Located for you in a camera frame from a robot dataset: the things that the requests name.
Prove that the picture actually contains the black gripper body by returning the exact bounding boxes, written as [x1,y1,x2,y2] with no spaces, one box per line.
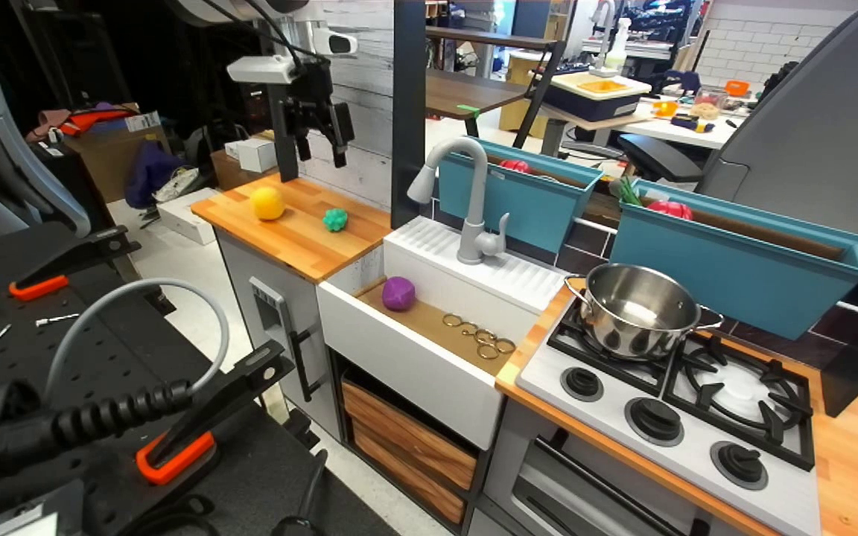
[283,57,354,131]

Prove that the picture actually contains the small white box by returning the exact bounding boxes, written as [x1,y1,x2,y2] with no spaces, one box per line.
[220,133,280,179]

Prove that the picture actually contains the yellow toy lemon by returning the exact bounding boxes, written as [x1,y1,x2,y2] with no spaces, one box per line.
[247,183,290,225]

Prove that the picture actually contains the toy kitchen with wooden counter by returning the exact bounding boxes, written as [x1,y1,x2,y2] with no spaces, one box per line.
[187,171,858,536]

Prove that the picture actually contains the dark wooden table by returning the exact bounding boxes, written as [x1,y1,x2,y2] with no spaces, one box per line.
[423,24,569,158]

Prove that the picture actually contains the white toy faucet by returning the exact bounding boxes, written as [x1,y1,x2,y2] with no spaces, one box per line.
[405,133,515,267]

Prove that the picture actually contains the purple toy plum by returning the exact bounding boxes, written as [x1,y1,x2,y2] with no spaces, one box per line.
[379,273,420,314]

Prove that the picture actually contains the small teal planter box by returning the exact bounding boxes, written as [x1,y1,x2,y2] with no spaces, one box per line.
[432,137,607,258]

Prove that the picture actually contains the brown cardboard box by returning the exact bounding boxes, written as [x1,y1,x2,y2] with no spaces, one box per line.
[64,122,171,204]

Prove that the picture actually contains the red cloth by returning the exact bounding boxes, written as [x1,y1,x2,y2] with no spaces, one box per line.
[53,103,134,140]

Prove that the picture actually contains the gold linked metal rings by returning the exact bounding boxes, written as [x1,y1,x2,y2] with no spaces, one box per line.
[441,308,521,362]

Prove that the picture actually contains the blue bin with yellow contents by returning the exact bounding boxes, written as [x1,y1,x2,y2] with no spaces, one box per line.
[542,69,655,125]

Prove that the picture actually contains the green toy leafy plant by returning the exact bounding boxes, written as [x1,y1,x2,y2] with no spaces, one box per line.
[613,170,649,210]

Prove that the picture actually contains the small silver screw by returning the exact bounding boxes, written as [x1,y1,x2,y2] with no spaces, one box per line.
[32,308,83,331]

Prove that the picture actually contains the stainless steel pot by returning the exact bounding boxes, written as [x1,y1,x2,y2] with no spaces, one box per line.
[575,258,731,365]

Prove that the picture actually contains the black stove knob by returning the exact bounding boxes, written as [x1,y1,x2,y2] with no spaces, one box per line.
[709,438,773,491]
[560,362,607,401]
[625,395,685,445]

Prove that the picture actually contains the large teal planter box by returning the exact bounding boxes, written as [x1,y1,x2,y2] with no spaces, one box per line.
[607,176,858,341]

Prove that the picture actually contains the toy stove top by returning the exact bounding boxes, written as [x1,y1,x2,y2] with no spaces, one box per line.
[545,301,820,475]

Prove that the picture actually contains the grey office chair back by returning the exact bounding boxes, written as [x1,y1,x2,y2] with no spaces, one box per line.
[694,0,858,238]

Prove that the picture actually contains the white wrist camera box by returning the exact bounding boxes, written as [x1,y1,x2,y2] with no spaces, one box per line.
[223,49,301,88]

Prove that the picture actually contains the black vertical post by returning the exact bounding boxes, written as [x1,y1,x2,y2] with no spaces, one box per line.
[391,0,432,231]

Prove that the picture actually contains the black cabinet door handle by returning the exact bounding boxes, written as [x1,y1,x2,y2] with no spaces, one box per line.
[286,325,320,405]

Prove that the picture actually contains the grey cable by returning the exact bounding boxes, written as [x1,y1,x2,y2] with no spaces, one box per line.
[41,273,236,411]

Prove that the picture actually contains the orange clamp with black handle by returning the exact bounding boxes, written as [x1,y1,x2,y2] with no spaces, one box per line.
[134,340,299,487]
[7,225,140,302]

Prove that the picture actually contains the black ribbed cable sleeve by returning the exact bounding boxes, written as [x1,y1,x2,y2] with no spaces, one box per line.
[0,377,201,491]

